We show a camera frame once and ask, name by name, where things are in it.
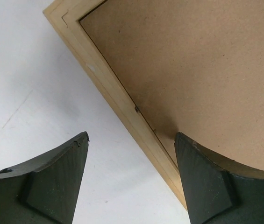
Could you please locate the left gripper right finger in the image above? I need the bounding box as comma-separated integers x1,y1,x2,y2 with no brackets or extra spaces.
174,132,264,224

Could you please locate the wooden picture frame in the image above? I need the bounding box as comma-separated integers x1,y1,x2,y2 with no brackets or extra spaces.
44,0,264,204

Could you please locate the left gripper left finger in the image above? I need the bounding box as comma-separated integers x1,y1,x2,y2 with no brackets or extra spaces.
0,132,89,224

